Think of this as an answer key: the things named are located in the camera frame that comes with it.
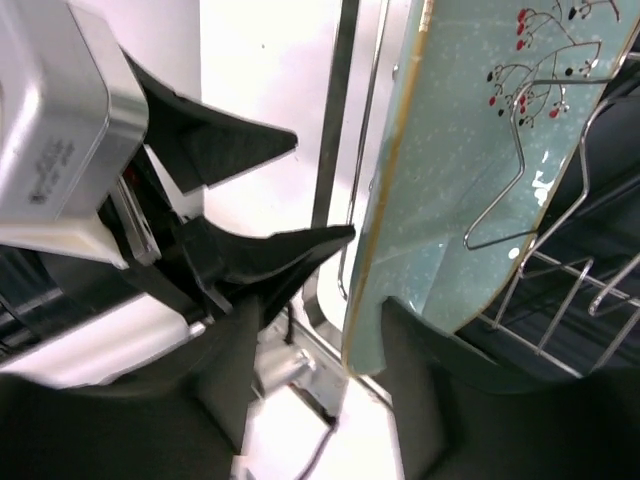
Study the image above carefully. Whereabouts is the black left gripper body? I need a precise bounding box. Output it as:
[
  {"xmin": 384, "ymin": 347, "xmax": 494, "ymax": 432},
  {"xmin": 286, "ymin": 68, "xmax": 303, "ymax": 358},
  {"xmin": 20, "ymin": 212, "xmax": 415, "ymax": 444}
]
[{"xmin": 0, "ymin": 144, "xmax": 236, "ymax": 386}]

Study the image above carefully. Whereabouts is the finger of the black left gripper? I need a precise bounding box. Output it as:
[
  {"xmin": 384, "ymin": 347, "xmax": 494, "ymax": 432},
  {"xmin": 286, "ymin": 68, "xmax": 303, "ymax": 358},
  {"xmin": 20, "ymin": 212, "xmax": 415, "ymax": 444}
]
[
  {"xmin": 125, "ymin": 55, "xmax": 298, "ymax": 193},
  {"xmin": 176, "ymin": 217, "xmax": 355, "ymax": 329}
]

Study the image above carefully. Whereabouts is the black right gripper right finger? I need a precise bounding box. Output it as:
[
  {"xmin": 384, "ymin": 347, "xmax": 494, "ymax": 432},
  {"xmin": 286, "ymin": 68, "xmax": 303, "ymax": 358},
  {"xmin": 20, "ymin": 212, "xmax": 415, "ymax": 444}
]
[{"xmin": 381, "ymin": 298, "xmax": 639, "ymax": 479}]

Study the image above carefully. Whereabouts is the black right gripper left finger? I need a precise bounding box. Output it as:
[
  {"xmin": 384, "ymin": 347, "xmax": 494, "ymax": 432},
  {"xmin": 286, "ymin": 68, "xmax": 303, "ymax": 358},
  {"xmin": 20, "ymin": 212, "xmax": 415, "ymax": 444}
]
[{"xmin": 1, "ymin": 297, "xmax": 260, "ymax": 479}]

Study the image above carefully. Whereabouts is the light green rectangular plate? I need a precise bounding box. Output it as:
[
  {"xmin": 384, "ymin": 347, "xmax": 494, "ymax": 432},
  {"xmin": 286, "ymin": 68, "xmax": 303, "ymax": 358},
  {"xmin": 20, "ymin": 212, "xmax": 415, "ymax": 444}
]
[{"xmin": 341, "ymin": 1, "xmax": 639, "ymax": 375}]

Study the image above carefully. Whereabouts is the black drip tray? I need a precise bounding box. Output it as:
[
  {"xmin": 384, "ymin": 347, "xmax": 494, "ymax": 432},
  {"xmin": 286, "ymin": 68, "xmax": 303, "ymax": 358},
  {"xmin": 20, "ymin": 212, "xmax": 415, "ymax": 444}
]
[{"xmin": 458, "ymin": 46, "xmax": 639, "ymax": 380}]

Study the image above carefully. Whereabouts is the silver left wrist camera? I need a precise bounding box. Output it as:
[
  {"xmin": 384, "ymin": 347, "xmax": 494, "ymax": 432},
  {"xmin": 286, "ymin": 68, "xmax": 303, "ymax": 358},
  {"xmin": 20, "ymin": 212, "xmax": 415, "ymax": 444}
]
[{"xmin": 1, "ymin": 1, "xmax": 149, "ymax": 268}]

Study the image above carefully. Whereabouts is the metal wire dish rack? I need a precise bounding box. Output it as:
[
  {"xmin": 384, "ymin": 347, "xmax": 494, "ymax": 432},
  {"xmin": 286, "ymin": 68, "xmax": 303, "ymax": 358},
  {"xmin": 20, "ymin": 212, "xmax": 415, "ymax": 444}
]
[{"xmin": 303, "ymin": 1, "xmax": 639, "ymax": 378}]

